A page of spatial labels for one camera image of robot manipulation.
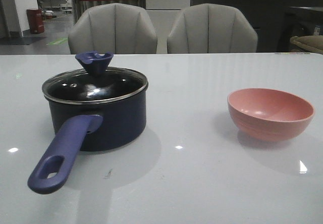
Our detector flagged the left beige chair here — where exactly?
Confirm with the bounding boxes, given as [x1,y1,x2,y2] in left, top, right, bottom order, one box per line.
[68,3,157,54]

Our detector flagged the glass lid with blue knob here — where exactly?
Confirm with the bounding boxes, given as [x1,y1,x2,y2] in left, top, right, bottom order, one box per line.
[42,51,148,105]

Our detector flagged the dark blue saucepan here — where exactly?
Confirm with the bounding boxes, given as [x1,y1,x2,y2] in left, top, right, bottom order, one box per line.
[27,90,146,194]

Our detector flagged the tan cushion seat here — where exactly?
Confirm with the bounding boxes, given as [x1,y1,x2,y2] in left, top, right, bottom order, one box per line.
[290,35,323,54]

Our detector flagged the beige chair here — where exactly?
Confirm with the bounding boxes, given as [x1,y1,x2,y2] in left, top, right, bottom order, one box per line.
[68,3,157,54]
[167,4,258,54]

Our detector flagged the red bin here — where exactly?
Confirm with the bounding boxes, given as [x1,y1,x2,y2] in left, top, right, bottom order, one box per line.
[26,9,44,34]

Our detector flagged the pink bowl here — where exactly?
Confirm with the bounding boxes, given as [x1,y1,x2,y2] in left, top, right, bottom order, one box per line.
[227,88,314,142]

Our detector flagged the dark counter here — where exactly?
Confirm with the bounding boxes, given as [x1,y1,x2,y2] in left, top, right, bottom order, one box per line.
[191,0,322,52]

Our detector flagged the right beige chair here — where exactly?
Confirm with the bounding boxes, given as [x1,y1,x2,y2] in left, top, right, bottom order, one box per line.
[167,4,258,54]

